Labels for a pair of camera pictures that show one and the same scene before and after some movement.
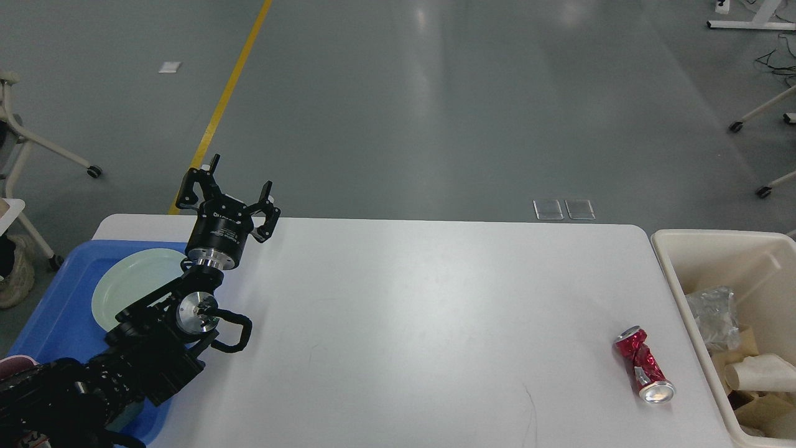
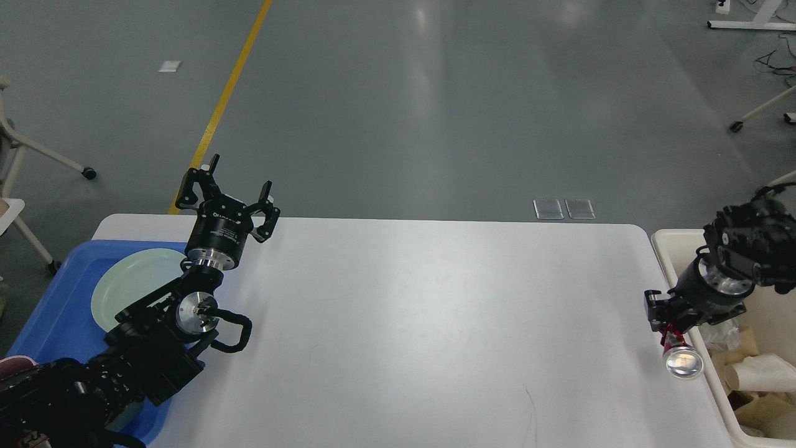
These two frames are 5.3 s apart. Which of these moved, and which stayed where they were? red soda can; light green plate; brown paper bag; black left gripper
Moved: red soda can
Stayed: light green plate; black left gripper; brown paper bag
